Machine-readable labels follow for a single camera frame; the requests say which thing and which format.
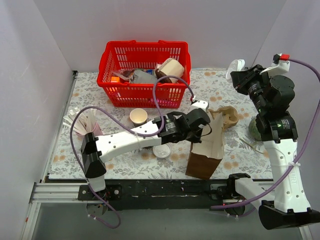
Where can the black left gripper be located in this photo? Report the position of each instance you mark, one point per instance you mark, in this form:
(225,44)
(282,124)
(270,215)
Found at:
(198,127)

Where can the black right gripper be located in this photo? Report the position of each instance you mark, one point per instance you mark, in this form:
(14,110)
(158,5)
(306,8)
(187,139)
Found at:
(241,80)

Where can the white plastic cup lid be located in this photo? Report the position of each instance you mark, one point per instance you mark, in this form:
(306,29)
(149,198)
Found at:
(162,151)

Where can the brown paper bag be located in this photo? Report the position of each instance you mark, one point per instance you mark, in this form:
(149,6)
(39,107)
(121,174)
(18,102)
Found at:
(205,157)

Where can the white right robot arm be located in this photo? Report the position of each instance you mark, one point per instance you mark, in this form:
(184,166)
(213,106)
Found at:
(286,205)

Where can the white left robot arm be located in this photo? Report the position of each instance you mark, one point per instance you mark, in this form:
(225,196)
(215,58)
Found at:
(172,127)

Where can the brown cardboard cup carrier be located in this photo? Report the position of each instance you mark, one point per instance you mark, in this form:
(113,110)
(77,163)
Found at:
(229,115)

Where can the green melon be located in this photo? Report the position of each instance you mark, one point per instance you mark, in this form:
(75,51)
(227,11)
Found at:
(253,130)

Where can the grey crumpled pouch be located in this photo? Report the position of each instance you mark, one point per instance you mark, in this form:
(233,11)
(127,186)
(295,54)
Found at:
(141,77)

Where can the clear plastic snack packet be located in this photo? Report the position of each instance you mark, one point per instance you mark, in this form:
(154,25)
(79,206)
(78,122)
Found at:
(124,75)

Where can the orange snack box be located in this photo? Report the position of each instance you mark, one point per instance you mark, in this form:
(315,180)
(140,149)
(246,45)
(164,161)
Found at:
(115,79)

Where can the pink cup of straws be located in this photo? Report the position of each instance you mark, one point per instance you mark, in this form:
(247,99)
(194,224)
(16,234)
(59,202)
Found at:
(85,123)

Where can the red plastic shopping basket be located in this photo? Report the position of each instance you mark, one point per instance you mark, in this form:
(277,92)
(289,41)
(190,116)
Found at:
(167,92)

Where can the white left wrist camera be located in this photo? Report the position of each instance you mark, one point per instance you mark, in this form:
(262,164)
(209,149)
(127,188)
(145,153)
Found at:
(200,104)

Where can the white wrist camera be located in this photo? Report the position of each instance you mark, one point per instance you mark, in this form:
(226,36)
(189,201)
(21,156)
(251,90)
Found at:
(200,104)
(280,65)

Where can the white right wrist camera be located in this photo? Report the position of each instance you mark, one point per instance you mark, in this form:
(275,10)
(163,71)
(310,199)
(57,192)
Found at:
(280,65)

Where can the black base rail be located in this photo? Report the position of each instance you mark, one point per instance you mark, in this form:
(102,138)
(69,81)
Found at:
(140,194)

